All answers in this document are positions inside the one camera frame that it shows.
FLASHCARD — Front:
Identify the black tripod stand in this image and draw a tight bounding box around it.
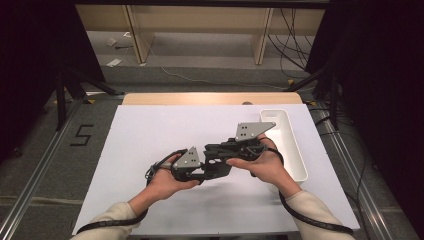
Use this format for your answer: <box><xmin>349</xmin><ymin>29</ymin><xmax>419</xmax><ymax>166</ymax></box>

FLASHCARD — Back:
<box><xmin>54</xmin><ymin>68</ymin><xmax>126</xmax><ymax>132</ymax></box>
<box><xmin>284</xmin><ymin>64</ymin><xmax>341</xmax><ymax>131</ymax></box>

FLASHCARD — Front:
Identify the person's right hand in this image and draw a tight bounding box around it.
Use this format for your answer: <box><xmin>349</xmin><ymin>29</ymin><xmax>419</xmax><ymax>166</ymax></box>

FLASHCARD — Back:
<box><xmin>226</xmin><ymin>134</ymin><xmax>294</xmax><ymax>194</ymax></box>

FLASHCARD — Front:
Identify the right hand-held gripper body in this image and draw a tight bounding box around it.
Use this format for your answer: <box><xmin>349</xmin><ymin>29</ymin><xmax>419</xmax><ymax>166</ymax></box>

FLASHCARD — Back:
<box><xmin>226</xmin><ymin>121</ymin><xmax>277</xmax><ymax>162</ymax></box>

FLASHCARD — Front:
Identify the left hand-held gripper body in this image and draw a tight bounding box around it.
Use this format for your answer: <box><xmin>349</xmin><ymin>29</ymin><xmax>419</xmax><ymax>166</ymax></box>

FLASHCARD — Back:
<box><xmin>171</xmin><ymin>146</ymin><xmax>204</xmax><ymax>184</ymax></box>

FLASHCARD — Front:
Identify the beige wooden shelf unit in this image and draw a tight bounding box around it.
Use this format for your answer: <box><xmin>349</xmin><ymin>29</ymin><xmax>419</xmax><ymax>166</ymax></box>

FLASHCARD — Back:
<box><xmin>75</xmin><ymin>3</ymin><xmax>326</xmax><ymax>66</ymax></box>

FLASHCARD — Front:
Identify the person's left hand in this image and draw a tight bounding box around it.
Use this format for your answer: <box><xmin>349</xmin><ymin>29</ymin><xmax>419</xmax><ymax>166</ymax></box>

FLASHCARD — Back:
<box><xmin>146</xmin><ymin>153</ymin><xmax>201</xmax><ymax>202</ymax></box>

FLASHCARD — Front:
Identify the right hand-held gripper cable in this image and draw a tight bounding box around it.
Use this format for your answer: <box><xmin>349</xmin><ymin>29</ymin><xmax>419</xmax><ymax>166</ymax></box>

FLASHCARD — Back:
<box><xmin>258</xmin><ymin>136</ymin><xmax>354</xmax><ymax>234</ymax></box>

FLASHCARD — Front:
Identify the aluminium floor rail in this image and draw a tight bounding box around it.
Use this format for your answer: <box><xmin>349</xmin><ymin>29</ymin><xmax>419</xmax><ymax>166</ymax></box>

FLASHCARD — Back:
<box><xmin>0</xmin><ymin>99</ymin><xmax>83</xmax><ymax>240</ymax></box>
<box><xmin>316</xmin><ymin>106</ymin><xmax>396</xmax><ymax>240</ymax></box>

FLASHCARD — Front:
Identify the white plastic bin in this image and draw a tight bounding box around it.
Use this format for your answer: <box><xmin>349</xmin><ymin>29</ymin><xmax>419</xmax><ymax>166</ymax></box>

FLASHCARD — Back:
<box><xmin>259</xmin><ymin>108</ymin><xmax>309</xmax><ymax>184</ymax></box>

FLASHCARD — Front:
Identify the white table cover sheet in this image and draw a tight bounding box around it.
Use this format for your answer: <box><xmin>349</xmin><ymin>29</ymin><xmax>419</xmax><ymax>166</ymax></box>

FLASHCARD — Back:
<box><xmin>71</xmin><ymin>103</ymin><xmax>361</xmax><ymax>236</ymax></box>

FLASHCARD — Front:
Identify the bundle of black cables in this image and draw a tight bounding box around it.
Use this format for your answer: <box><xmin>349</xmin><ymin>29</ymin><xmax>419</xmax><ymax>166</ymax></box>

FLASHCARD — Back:
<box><xmin>267</xmin><ymin>8</ymin><xmax>316</xmax><ymax>79</ymax></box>

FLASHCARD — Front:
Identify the hand-held gripper cable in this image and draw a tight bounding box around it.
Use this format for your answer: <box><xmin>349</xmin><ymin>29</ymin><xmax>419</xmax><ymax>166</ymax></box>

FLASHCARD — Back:
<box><xmin>76</xmin><ymin>148</ymin><xmax>189</xmax><ymax>234</ymax></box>
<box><xmin>258</xmin><ymin>136</ymin><xmax>354</xmax><ymax>234</ymax></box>

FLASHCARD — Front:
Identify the black curtain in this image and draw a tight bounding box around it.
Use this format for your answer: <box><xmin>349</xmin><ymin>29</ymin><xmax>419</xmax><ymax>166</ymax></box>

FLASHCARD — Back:
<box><xmin>0</xmin><ymin>0</ymin><xmax>107</xmax><ymax>163</ymax></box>
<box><xmin>304</xmin><ymin>0</ymin><xmax>424</xmax><ymax>234</ymax></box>

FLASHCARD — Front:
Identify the black metal crossbar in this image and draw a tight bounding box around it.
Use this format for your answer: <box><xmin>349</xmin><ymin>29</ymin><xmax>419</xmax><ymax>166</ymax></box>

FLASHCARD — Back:
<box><xmin>74</xmin><ymin>0</ymin><xmax>331</xmax><ymax>9</ymax></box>

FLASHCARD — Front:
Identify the left hand-held gripper cable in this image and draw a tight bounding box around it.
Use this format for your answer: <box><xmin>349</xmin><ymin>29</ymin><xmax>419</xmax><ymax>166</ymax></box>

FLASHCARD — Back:
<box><xmin>76</xmin><ymin>148</ymin><xmax>189</xmax><ymax>234</ymax></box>

